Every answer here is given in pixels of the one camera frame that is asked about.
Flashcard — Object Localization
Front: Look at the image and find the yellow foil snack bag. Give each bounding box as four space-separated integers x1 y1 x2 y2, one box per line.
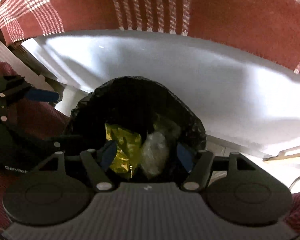
105 124 142 178

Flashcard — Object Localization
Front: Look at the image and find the clear plastic bag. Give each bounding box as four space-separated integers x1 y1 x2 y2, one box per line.
140 132 169 178

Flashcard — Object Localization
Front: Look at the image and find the red striped sleeve left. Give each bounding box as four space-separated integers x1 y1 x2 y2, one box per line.
0 62 69 228

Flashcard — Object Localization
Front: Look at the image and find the black lined trash bin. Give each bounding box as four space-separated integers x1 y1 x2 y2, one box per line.
64 76 206 184

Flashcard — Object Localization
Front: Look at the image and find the red white plaid tablecloth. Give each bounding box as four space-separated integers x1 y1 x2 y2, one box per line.
0 0 300 75

